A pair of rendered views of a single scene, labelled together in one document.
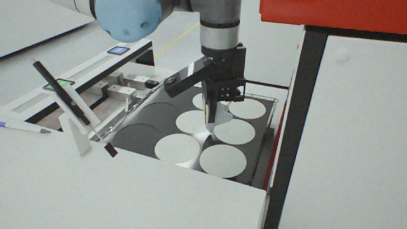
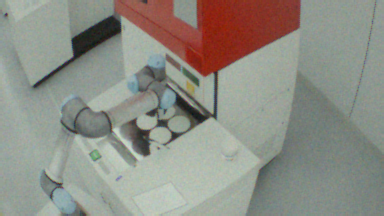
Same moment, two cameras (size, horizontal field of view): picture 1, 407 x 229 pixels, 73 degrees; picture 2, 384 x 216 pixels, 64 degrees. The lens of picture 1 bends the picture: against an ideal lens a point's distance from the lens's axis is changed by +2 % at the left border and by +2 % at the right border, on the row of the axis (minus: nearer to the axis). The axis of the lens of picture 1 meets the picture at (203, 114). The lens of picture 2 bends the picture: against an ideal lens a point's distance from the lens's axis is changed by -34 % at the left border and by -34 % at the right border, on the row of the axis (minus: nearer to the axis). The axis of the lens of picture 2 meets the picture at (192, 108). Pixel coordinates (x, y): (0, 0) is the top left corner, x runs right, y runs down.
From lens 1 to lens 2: 1.67 m
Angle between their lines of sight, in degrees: 45
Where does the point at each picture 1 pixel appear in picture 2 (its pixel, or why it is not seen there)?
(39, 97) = (99, 164)
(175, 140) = (155, 134)
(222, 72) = not seen: hidden behind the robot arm
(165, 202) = (198, 143)
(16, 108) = (105, 173)
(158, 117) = (132, 133)
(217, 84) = not seen: hidden behind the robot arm
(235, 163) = (183, 121)
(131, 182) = (183, 149)
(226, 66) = not seen: hidden behind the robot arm
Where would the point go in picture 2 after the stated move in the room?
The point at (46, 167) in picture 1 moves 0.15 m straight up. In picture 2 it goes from (158, 169) to (154, 148)
